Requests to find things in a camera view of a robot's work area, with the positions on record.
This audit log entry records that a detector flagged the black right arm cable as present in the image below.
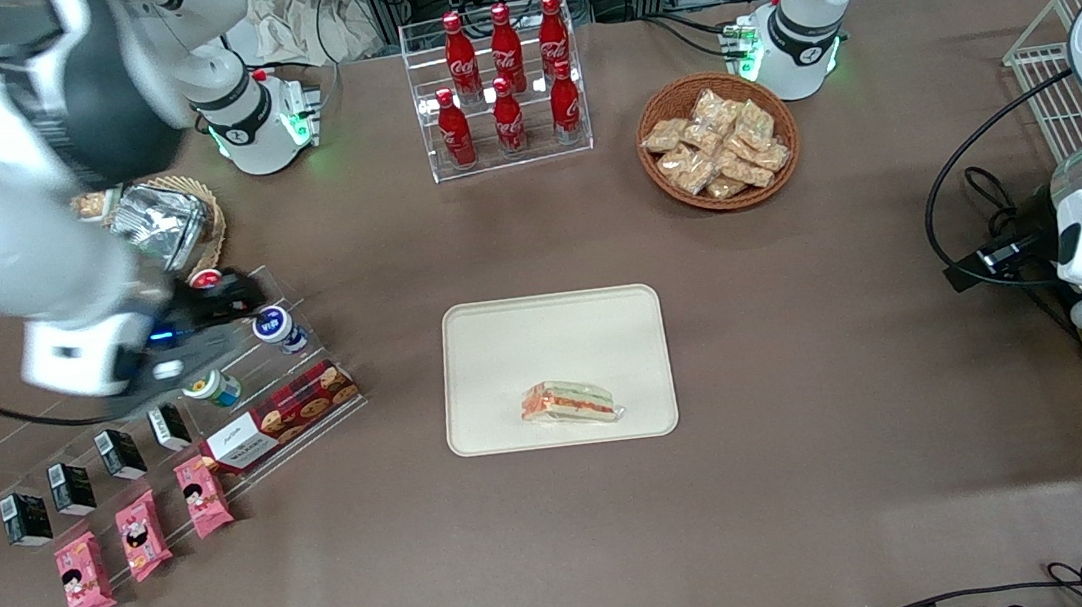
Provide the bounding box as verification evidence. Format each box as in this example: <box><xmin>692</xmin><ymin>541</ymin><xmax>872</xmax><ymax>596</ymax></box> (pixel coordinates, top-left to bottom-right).
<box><xmin>0</xmin><ymin>318</ymin><xmax>124</xmax><ymax>436</ymax></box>

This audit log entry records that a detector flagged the red cola bottle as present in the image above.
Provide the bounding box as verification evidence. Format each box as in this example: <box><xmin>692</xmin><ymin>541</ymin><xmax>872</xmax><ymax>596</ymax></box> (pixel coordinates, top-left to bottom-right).
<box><xmin>545</xmin><ymin>58</ymin><xmax>588</xmax><ymax>148</ymax></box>
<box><xmin>433</xmin><ymin>86</ymin><xmax>478</xmax><ymax>172</ymax></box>
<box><xmin>533</xmin><ymin>0</ymin><xmax>576</xmax><ymax>83</ymax></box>
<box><xmin>440</xmin><ymin>9</ymin><xmax>485</xmax><ymax>106</ymax></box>
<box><xmin>485</xmin><ymin>0</ymin><xmax>529</xmax><ymax>96</ymax></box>
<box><xmin>487</xmin><ymin>74</ymin><xmax>530</xmax><ymax>159</ymax></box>

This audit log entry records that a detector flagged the black coiled cable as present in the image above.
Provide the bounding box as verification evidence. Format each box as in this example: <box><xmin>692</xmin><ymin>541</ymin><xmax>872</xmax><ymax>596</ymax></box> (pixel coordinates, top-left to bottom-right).
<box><xmin>963</xmin><ymin>161</ymin><xmax>1028</xmax><ymax>244</ymax></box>

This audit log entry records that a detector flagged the white wire basket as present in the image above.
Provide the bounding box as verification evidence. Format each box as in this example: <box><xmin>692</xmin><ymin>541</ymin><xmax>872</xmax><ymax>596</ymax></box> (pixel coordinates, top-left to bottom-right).
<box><xmin>997</xmin><ymin>0</ymin><xmax>1082</xmax><ymax>169</ymax></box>

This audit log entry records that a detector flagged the beige plastic tray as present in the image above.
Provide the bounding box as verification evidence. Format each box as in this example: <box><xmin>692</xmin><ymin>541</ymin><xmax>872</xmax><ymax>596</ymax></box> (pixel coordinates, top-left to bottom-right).
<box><xmin>434</xmin><ymin>281</ymin><xmax>682</xmax><ymax>459</ymax></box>

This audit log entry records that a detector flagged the beige crumpled cloth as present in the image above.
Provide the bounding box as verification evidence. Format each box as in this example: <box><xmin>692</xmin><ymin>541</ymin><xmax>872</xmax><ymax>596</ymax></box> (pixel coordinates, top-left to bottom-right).
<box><xmin>246</xmin><ymin>0</ymin><xmax>386</xmax><ymax>73</ymax></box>

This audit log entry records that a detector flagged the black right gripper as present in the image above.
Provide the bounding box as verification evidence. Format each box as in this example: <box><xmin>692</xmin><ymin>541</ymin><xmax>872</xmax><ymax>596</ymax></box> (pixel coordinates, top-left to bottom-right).
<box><xmin>152</xmin><ymin>268</ymin><xmax>275</xmax><ymax>337</ymax></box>

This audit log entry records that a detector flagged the black looping cable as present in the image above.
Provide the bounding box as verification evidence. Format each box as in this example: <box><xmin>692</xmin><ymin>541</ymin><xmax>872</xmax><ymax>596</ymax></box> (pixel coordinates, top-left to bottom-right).
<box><xmin>910</xmin><ymin>66</ymin><xmax>1082</xmax><ymax>298</ymax></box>

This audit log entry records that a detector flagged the blue-lid yogurt cup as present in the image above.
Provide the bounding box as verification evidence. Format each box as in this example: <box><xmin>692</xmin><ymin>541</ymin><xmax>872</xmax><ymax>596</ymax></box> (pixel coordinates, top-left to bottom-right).
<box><xmin>250</xmin><ymin>304</ymin><xmax>311</xmax><ymax>360</ymax></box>

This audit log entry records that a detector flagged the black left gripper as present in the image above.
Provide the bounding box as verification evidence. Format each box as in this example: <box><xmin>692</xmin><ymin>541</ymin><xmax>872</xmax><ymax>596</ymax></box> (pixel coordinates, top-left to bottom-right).
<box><xmin>936</xmin><ymin>187</ymin><xmax>1069</xmax><ymax>295</ymax></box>

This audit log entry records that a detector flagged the pink snack packet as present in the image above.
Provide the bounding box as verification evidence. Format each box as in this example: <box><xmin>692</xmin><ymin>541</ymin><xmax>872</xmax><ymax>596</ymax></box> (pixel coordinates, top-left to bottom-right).
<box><xmin>52</xmin><ymin>530</ymin><xmax>118</xmax><ymax>607</ymax></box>
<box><xmin>112</xmin><ymin>488</ymin><xmax>176</xmax><ymax>585</ymax></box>
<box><xmin>172</xmin><ymin>452</ymin><xmax>236</xmax><ymax>541</ymax></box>

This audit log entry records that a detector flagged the red tartan cookie box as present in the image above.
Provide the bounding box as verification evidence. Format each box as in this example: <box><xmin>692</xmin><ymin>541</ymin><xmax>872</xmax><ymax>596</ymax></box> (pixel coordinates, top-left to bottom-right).
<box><xmin>191</xmin><ymin>355</ymin><xmax>369</xmax><ymax>478</ymax></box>

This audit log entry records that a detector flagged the clear acrylic stepped display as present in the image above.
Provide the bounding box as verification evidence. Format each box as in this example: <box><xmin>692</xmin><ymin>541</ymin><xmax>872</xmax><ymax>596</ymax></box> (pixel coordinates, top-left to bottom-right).
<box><xmin>0</xmin><ymin>255</ymin><xmax>386</xmax><ymax>603</ymax></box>

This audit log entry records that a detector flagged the round brown wicker basket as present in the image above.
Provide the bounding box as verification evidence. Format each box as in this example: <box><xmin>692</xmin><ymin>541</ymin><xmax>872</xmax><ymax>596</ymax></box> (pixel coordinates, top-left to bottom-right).
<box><xmin>630</xmin><ymin>65</ymin><xmax>807</xmax><ymax>221</ymax></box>

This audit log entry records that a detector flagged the triangle sandwich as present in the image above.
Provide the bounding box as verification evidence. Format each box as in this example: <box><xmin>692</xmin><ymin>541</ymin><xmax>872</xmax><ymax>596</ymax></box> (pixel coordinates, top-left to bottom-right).
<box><xmin>516</xmin><ymin>372</ymin><xmax>628</xmax><ymax>435</ymax></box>

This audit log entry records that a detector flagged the clear acrylic bottle rack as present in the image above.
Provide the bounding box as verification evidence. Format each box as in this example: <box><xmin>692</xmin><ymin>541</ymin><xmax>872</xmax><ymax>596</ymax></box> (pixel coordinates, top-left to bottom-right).
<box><xmin>397</xmin><ymin>0</ymin><xmax>597</xmax><ymax>187</ymax></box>

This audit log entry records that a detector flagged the small black drink carton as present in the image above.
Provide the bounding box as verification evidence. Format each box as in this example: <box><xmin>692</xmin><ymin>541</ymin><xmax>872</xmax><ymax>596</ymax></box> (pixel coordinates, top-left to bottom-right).
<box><xmin>47</xmin><ymin>460</ymin><xmax>98</xmax><ymax>519</ymax></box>
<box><xmin>93</xmin><ymin>426</ymin><xmax>149</xmax><ymax>485</ymax></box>
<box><xmin>143</xmin><ymin>399</ymin><xmax>193</xmax><ymax>455</ymax></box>
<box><xmin>0</xmin><ymin>490</ymin><xmax>54</xmax><ymax>549</ymax></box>

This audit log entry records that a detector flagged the green-lid yogurt cup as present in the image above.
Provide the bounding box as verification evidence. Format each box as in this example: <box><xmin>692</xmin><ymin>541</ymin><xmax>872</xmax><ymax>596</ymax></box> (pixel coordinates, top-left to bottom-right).
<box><xmin>180</xmin><ymin>367</ymin><xmax>244</xmax><ymax>414</ymax></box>

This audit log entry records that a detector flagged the clear-wrapped rice snack bag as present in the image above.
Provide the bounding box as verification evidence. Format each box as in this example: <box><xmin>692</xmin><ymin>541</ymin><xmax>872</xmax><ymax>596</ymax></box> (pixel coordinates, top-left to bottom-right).
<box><xmin>654</xmin><ymin>144</ymin><xmax>701</xmax><ymax>180</ymax></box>
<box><xmin>640</xmin><ymin>116</ymin><xmax>692</xmax><ymax>155</ymax></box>
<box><xmin>672</xmin><ymin>156</ymin><xmax>721</xmax><ymax>198</ymax></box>
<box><xmin>747</xmin><ymin>139</ymin><xmax>793</xmax><ymax>175</ymax></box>
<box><xmin>688</xmin><ymin>85</ymin><xmax>747</xmax><ymax>133</ymax></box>
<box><xmin>678</xmin><ymin>116</ymin><xmax>728</xmax><ymax>161</ymax></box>
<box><xmin>714</xmin><ymin>147</ymin><xmax>777</xmax><ymax>193</ymax></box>
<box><xmin>704</xmin><ymin>171</ymin><xmax>750</xmax><ymax>203</ymax></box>
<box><xmin>729</xmin><ymin>96</ymin><xmax>779</xmax><ymax>153</ymax></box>

